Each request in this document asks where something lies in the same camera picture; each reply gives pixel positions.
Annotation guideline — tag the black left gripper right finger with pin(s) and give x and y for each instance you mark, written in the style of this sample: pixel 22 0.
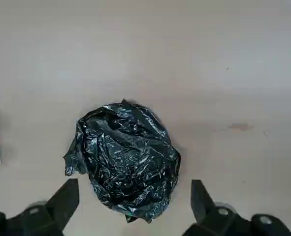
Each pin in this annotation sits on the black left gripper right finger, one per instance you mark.
pixel 202 204

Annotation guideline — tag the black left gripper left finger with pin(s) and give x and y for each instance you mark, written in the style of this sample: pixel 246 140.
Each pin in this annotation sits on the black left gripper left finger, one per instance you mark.
pixel 61 204

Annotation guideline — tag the black plastic bag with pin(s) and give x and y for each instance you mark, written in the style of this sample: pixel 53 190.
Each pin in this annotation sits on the black plastic bag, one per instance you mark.
pixel 125 159

